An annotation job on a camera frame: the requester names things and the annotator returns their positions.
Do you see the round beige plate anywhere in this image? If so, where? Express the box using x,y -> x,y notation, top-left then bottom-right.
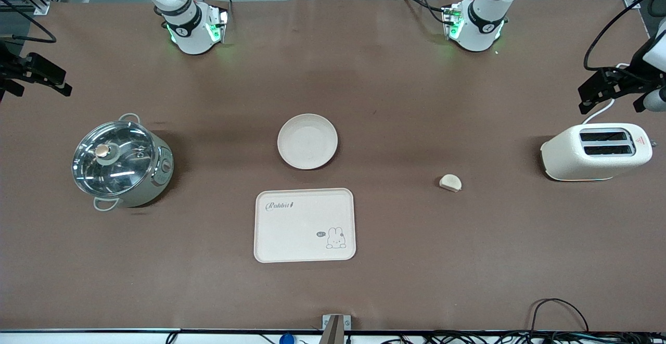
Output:
277,113 -> 339,170

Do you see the cream two-slot toaster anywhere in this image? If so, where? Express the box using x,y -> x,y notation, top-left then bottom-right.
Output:
540,123 -> 657,182

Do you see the glass pot lid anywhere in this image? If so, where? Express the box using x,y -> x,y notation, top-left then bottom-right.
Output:
72,121 -> 156,197

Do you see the grey electric cooking pot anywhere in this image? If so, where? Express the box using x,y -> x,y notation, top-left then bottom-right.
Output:
72,113 -> 174,212

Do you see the brown table mat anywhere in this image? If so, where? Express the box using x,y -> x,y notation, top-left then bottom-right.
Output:
0,0 -> 666,332

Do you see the beige rabbit print tray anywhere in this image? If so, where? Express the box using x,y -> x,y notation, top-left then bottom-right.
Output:
253,188 -> 357,263

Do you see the white toaster power cable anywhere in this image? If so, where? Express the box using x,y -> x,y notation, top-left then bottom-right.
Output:
582,63 -> 631,125

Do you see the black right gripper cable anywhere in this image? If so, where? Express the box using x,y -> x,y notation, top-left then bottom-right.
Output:
0,0 -> 57,43

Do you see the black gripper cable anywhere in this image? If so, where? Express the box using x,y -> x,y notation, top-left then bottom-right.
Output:
0,0 -> 57,43
583,0 -> 666,72

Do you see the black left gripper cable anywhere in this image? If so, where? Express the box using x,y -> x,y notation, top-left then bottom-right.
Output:
583,0 -> 666,72

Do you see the black left arm base cable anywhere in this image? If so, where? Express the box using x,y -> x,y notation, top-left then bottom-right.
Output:
399,0 -> 450,25

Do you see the black looped cable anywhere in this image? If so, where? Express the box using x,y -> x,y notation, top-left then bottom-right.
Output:
530,298 -> 590,334

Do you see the black cable bundle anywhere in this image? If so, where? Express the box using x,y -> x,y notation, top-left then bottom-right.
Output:
424,329 -> 666,344

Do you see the grey metal camera bracket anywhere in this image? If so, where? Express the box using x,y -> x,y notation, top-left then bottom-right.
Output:
322,314 -> 352,344

